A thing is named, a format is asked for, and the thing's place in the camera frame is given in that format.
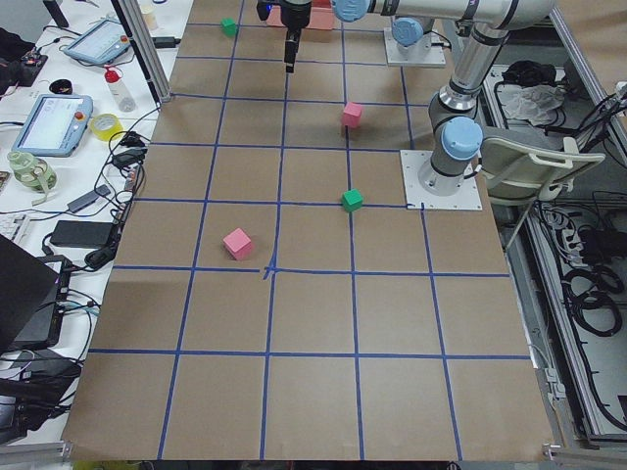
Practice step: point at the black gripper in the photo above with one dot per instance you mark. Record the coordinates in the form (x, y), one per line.
(295, 14)

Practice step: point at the pink cube near arm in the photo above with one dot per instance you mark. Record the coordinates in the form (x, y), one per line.
(238, 244)

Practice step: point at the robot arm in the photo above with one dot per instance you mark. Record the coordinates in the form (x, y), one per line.
(488, 23)
(407, 31)

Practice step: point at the green cube near arm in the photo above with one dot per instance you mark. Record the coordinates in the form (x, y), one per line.
(229, 26)

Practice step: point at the pink plastic bin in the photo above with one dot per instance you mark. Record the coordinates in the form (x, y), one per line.
(321, 18)

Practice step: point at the pink cube centre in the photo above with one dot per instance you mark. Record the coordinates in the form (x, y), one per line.
(352, 115)

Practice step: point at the black power adapter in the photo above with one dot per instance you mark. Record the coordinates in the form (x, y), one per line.
(165, 42)

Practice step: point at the green cube near left side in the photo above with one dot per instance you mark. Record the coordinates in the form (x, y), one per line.
(352, 200)

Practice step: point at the red cap squeeze bottle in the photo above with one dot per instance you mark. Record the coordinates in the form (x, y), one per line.
(118, 89)

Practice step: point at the far teach pendant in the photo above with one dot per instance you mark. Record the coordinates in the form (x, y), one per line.
(100, 44)

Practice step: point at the teach pendant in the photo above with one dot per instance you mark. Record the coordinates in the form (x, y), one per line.
(55, 125)
(100, 44)

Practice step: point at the yellow tape roll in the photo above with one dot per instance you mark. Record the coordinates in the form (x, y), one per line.
(106, 127)

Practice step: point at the black round dish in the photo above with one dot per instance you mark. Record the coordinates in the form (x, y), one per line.
(61, 87)

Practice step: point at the near teach pendant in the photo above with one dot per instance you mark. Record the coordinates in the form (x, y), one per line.
(55, 125)

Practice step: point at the grey office chair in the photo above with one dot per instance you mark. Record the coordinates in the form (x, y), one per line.
(519, 173)

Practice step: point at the black power brick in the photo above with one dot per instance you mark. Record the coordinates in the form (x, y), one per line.
(81, 234)

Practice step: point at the black laptop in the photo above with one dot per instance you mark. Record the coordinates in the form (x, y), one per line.
(32, 292)

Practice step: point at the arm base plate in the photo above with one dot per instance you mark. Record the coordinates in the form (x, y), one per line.
(426, 189)
(424, 54)

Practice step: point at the aluminium frame post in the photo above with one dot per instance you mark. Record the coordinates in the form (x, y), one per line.
(130, 17)

